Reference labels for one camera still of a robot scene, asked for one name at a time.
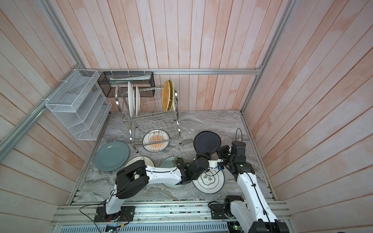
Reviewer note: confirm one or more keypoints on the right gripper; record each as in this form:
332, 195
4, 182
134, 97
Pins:
221, 150

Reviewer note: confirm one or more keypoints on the black round plate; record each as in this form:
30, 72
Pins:
206, 143

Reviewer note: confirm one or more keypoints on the white plate green clover motif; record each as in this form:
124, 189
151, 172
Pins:
210, 182

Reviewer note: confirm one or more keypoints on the orange sunburst plate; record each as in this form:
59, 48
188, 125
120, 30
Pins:
156, 140
137, 101

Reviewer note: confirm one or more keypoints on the yellow green woven plate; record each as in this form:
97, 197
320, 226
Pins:
170, 106

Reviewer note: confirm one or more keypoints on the stainless steel dish rack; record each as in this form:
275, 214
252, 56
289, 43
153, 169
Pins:
151, 116

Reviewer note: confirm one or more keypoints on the orange woven bamboo plate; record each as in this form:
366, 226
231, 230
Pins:
166, 94

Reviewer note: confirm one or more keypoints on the white plate with text rim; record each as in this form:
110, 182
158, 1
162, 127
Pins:
131, 99

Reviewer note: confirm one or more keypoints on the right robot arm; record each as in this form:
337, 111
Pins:
251, 211

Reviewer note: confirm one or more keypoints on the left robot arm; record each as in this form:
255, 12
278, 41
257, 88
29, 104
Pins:
133, 178

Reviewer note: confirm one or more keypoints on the light green flower plate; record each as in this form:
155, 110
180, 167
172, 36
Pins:
170, 163

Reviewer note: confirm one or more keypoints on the cream floral plate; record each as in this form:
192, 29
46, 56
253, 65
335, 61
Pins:
147, 160

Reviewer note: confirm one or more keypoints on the dark teal ceramic plate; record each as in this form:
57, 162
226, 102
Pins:
111, 156

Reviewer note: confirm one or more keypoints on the rolled paper tube in basket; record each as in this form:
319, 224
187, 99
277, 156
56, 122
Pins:
136, 79

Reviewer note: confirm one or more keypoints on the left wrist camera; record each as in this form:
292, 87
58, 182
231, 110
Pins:
216, 164

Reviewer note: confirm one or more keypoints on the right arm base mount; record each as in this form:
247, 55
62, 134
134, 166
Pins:
217, 210

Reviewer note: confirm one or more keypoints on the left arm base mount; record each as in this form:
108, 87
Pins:
126, 214

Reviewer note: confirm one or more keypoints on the black mesh wall basket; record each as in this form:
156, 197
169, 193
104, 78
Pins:
109, 89

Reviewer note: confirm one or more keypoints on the white wire mesh shelf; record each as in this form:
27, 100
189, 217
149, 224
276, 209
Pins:
82, 110

